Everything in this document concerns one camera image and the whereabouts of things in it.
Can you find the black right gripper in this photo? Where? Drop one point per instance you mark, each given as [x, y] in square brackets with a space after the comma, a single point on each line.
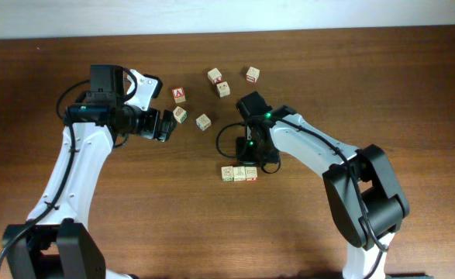
[251, 156]

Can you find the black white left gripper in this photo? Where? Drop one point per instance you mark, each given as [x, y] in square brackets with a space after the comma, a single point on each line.
[149, 129]

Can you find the wooden block red I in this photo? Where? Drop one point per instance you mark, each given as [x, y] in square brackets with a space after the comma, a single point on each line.
[251, 173]

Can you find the wooden block green R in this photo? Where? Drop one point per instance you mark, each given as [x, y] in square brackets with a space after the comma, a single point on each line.
[239, 173]
[227, 173]

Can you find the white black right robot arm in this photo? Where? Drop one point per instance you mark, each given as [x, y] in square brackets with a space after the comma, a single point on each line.
[366, 201]

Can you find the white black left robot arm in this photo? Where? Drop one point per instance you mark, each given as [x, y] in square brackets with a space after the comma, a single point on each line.
[54, 242]

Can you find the wooden block green side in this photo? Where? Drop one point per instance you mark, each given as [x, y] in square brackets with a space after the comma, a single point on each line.
[180, 114]

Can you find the wooden block red A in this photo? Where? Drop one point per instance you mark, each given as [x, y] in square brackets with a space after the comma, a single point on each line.
[179, 95]

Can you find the wooden block blue S K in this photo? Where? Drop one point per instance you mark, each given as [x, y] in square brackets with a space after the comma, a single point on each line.
[203, 122]

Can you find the wooden block blue 5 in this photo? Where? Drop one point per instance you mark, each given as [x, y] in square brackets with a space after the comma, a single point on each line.
[223, 89]

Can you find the wooden block red leaf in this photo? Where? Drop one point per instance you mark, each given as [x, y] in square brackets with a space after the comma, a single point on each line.
[215, 76]

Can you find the wooden block red edge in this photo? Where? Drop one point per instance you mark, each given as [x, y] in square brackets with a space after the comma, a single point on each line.
[252, 75]

